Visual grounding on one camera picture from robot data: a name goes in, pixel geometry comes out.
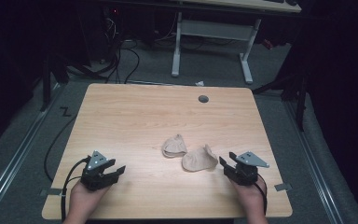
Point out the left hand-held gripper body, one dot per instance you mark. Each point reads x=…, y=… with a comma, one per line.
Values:
x=97, y=177

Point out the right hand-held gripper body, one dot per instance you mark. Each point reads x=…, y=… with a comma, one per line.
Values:
x=245, y=169

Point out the large beige sock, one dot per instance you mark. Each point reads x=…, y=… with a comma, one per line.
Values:
x=199, y=160

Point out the small beige sock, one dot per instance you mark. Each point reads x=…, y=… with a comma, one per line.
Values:
x=174, y=146

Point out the person's left hand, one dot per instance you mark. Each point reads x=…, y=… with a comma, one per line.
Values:
x=85, y=196

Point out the person's right hand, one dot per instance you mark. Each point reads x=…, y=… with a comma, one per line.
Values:
x=250, y=196

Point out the grey tape piece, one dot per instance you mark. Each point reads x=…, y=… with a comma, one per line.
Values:
x=282, y=187
x=50, y=192

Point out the crumpled white paper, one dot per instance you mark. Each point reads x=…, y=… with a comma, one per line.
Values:
x=200, y=83

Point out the black metal stand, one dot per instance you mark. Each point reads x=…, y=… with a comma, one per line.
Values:
x=48, y=81
x=295, y=90

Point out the metal floor rail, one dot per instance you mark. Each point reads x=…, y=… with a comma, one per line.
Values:
x=15, y=155
x=310, y=161

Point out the white metal frame desk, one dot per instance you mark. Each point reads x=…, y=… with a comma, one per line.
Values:
x=217, y=29

